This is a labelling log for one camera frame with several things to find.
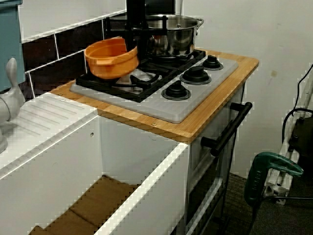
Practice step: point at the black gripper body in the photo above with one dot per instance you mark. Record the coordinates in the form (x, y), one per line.
(135, 12)

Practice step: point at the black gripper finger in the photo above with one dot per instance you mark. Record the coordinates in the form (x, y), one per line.
(130, 41)
(143, 44)

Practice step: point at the stainless steel pot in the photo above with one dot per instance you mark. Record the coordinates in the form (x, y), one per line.
(176, 41)

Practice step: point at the black stove grate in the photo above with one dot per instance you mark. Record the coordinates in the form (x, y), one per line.
(190, 57)
(102, 83)

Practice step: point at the black stove knob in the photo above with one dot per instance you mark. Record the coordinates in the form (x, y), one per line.
(195, 74)
(176, 90)
(212, 63)

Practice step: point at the orange plastic bowl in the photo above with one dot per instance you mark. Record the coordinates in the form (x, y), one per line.
(110, 61)

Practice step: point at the dark tile backsplash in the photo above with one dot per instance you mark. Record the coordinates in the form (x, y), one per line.
(71, 41)

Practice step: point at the grey stovetop plate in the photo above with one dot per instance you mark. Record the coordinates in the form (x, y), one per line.
(176, 107)

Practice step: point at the wooden kitchen countertop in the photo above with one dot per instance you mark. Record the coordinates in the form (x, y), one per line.
(215, 107)

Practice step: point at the blue-grey cabinet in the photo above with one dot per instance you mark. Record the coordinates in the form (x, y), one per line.
(9, 36)

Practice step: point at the grey toy faucet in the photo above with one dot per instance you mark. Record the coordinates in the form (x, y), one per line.
(11, 98)

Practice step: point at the white sink unit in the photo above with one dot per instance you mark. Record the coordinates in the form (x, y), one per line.
(49, 151)

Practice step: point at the white oven door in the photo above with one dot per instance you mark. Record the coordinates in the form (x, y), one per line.
(205, 166)

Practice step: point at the brown cardboard sheet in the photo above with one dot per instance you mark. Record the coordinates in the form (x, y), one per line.
(97, 200)

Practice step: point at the green power drill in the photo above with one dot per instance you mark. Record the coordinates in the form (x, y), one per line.
(259, 178)

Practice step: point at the black power box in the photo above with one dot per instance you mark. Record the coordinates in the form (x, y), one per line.
(302, 137)

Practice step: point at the white backsplash rail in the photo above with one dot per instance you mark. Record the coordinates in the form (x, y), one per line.
(73, 24)

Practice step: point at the aluminium frame rail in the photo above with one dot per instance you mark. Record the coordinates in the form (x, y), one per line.
(278, 176)

